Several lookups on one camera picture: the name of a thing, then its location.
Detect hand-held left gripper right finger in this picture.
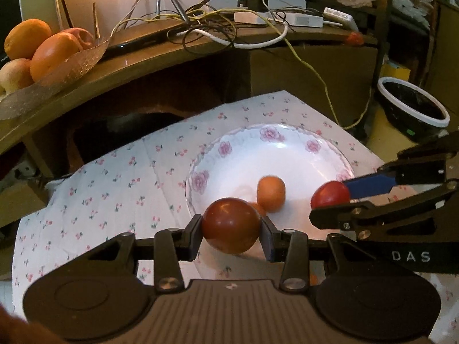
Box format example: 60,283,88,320
261,218,377,292

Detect white floral plate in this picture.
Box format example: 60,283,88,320
186,124,361,284

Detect yellow apple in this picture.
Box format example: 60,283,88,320
0,58,34,95

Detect black adapter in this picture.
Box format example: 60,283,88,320
238,0,272,10

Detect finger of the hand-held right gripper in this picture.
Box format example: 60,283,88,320
342,134,459,200
309,181,459,242

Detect white cable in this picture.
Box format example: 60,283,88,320
168,21,289,49

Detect tangle of cables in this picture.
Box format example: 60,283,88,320
111,7,373,130

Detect white power strip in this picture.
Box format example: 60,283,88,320
234,11,323,28

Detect orange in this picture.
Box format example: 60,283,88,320
4,19,52,61

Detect white adapter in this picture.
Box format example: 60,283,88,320
324,7,359,31

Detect floral tablecloth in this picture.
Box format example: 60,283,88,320
11,89,459,344

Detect wooden desk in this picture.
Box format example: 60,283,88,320
0,21,382,176

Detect black flat device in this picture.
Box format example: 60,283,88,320
106,21,189,54

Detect red apple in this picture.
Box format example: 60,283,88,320
63,28,96,51

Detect black cable tangle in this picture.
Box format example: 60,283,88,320
167,0,239,52

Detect black bowl with white rim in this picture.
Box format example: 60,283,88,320
376,77,451,141

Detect large orange grapefruit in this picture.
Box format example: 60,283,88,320
30,32,81,82

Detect small red tomato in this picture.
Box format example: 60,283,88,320
310,181,351,209

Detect amber glass fruit tray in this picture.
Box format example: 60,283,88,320
0,38,110,120

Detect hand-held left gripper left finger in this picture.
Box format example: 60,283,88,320
86,214,203,293

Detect dark red tomato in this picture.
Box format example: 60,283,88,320
201,197,262,254

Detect wooden shelf rack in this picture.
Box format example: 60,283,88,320
308,0,459,90

